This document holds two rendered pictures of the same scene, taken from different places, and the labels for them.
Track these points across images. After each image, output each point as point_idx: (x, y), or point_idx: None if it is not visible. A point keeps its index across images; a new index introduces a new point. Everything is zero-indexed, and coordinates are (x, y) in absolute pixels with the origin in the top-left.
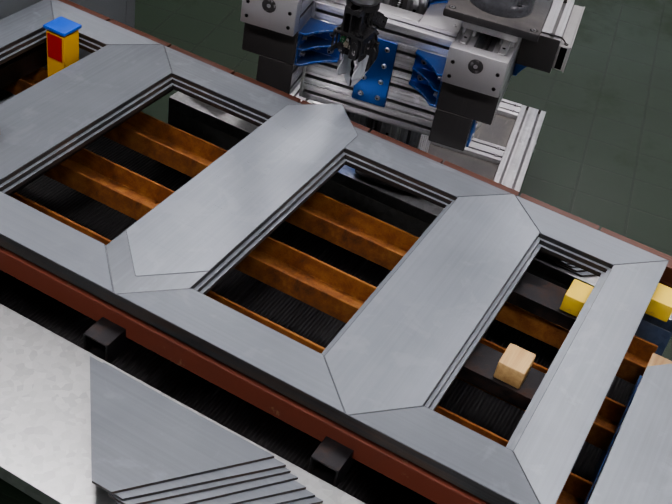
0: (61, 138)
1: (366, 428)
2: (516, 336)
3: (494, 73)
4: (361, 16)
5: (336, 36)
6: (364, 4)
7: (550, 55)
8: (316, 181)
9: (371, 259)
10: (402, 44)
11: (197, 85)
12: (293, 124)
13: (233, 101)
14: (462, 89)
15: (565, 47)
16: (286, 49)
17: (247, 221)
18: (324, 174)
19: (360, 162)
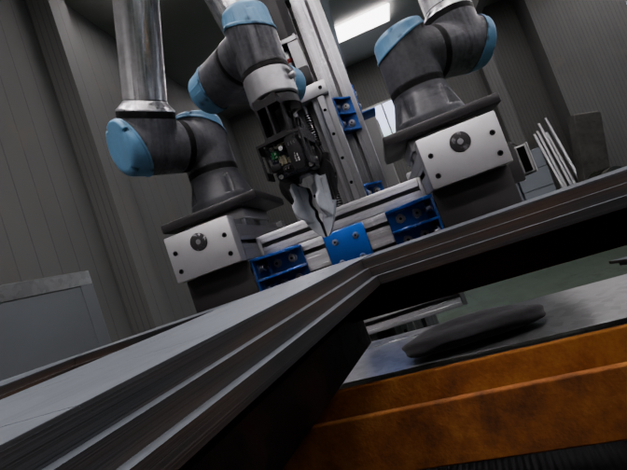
0: None
1: None
2: None
3: (487, 132)
4: (280, 105)
5: (267, 164)
6: (275, 89)
7: (513, 162)
8: (334, 293)
9: (606, 435)
10: (367, 219)
11: (109, 348)
12: (260, 293)
13: (162, 331)
14: (463, 193)
15: (521, 145)
16: (246, 290)
17: (20, 422)
18: (346, 285)
19: (405, 258)
